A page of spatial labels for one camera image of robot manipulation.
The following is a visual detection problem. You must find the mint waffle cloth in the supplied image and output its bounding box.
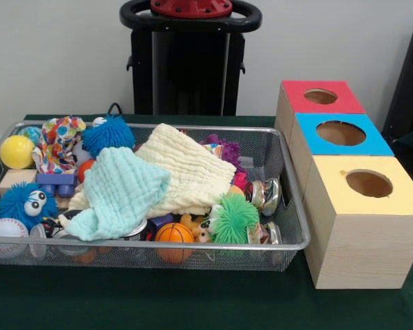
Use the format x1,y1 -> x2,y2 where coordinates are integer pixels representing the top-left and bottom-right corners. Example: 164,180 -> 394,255
58,146 -> 172,241

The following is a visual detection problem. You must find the multicolour dotted fabric scrap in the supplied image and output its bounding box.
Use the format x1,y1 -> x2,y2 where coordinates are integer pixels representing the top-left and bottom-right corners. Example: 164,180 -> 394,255
41,115 -> 87,145

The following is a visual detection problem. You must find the multicolour patterned fabric bow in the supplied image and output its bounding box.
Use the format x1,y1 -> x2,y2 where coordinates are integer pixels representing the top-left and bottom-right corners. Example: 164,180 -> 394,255
31,137 -> 82,175

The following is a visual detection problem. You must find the yellow plastic ball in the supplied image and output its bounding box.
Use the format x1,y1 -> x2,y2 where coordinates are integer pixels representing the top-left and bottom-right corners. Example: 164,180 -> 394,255
0,135 -> 35,170

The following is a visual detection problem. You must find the shallow mesh bin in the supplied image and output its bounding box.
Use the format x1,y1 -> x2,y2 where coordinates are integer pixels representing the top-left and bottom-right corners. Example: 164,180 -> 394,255
0,122 -> 313,272

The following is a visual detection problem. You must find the wooden box with three holes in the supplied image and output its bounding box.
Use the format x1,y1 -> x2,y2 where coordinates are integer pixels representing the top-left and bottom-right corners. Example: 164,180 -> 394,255
274,80 -> 413,290

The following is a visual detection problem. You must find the cream waffle cloth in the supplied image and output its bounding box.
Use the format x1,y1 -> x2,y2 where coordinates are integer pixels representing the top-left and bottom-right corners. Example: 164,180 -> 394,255
68,122 -> 237,218

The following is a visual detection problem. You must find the green spiky ball toy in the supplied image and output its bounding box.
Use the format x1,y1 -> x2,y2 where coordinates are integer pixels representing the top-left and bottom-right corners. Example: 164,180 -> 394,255
209,192 -> 262,245

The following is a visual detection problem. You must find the orange toy basketball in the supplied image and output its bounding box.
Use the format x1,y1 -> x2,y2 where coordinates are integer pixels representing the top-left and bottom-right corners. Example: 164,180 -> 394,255
154,222 -> 195,264

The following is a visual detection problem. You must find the small blue spiky ball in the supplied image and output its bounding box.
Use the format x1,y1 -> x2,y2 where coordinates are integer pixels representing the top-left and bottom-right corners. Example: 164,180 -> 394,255
81,114 -> 136,160

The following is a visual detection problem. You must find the dark green tablecloth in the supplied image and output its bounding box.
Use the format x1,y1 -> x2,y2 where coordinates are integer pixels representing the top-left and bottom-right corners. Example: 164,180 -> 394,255
0,113 -> 413,330

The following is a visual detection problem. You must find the blue spiky ball with eyes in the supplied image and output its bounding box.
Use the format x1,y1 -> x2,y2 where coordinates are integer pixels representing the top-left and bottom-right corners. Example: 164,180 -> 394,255
0,181 -> 58,230

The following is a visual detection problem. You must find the white toy baseball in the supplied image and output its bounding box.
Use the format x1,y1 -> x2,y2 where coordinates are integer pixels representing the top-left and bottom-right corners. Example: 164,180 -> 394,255
0,218 -> 30,259

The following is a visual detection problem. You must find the black upright panel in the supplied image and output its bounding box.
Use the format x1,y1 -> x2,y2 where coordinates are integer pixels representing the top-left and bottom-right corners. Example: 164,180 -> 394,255
381,22 -> 413,138

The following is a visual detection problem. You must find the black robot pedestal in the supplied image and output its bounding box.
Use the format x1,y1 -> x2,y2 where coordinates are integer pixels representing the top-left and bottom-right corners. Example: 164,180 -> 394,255
119,0 -> 262,117

